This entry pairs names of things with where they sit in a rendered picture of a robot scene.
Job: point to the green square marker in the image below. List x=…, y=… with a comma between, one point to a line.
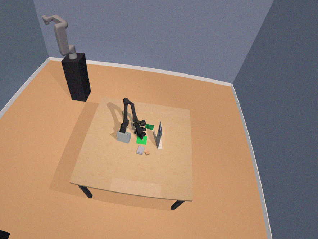
x=139, y=141

